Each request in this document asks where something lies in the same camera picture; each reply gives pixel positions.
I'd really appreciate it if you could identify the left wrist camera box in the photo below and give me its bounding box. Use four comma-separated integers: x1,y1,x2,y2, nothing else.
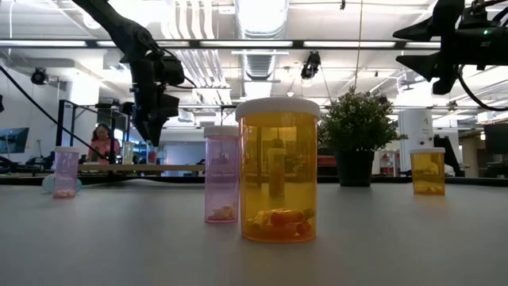
157,92,180,119

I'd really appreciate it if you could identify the black metal shelf frame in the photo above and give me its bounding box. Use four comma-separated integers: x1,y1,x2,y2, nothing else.
55,98,134,178

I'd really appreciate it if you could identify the long ceiling light bar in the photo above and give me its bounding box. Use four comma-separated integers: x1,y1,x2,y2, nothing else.
0,38,441,50

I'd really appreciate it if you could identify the grey table mat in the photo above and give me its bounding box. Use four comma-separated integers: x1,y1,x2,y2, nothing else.
0,180,508,286

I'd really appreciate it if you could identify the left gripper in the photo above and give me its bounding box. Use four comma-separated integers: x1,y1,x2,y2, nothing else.
129,49,187,146

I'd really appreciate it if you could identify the orange medicine bottle white cap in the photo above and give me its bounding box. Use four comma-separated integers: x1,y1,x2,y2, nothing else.
409,147,447,196
234,96,321,244

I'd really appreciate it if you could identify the green medicine bottle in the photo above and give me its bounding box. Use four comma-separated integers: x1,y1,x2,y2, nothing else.
121,141,135,165

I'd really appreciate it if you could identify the black ceiling spotlight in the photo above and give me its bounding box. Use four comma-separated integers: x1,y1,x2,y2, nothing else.
30,67,51,87
299,50,322,80

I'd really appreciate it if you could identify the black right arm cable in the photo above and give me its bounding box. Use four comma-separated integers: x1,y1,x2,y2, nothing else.
458,65,508,113

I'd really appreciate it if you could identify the black monitor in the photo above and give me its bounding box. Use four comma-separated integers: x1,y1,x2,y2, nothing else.
483,122,508,157

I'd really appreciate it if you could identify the silver ceiling duct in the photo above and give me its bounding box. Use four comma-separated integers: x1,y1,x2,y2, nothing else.
233,0,291,100

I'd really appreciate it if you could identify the wall monitor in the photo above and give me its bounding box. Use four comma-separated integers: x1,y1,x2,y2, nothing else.
0,126,31,155

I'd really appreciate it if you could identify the green potted plant black pot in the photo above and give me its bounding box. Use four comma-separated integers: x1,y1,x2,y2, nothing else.
316,86,409,188

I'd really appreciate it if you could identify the white round column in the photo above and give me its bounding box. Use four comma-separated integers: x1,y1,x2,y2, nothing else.
398,109,436,176

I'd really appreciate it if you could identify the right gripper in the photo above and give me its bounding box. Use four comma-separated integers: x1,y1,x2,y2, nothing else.
391,0,508,96

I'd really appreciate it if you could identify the person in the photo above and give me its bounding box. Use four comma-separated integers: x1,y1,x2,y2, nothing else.
87,122,122,164

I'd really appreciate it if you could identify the pink medicine bottle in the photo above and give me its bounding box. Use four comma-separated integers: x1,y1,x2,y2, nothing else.
203,125,241,224
53,145,80,199

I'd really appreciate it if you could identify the black aluminium rig frame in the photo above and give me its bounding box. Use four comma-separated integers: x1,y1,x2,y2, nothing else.
0,63,508,188

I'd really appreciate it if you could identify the wooden shelf board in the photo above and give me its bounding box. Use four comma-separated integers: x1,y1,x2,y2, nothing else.
77,164,206,173

